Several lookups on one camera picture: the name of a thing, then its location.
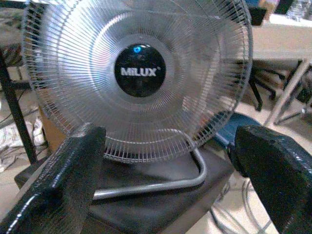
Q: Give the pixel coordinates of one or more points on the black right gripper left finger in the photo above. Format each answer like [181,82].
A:
[58,175]

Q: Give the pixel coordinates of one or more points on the wooden desk black frame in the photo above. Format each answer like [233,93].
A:
[14,102]

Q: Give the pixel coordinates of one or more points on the silver Milux floor fan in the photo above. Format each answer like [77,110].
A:
[140,70]

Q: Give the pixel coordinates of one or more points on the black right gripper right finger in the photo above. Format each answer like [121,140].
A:
[280,180]

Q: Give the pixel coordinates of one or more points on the white table metal legs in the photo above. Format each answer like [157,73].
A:
[280,39]

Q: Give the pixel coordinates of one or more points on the black box under fan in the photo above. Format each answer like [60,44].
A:
[158,212]

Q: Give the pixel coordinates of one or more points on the crumpled white cloth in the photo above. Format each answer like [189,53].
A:
[9,139]

